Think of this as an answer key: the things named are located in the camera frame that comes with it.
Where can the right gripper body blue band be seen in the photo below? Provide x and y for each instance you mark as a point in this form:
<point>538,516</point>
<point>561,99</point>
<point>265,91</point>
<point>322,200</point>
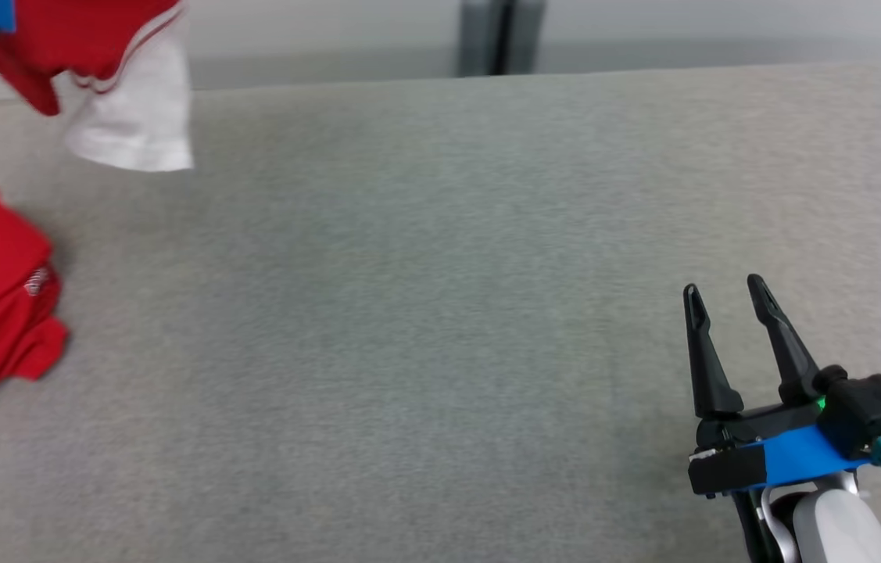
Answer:
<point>792,457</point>

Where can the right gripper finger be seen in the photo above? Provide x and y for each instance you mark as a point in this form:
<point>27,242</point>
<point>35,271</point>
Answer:
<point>710,367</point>
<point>788,352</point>

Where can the red jersey with white sleeves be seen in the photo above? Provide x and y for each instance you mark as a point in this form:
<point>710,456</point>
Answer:
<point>57,31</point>

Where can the red shorts with white trim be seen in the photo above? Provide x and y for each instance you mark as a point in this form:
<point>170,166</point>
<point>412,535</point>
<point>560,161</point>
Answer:
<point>6,313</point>

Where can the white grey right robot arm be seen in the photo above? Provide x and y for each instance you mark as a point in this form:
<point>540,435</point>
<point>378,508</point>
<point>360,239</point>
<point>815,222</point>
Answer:
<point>839,524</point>

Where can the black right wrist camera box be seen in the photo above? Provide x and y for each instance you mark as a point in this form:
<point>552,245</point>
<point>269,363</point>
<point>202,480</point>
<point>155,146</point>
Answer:
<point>870,410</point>

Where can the grey wall post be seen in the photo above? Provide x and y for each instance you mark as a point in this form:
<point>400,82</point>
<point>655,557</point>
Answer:
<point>479,39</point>

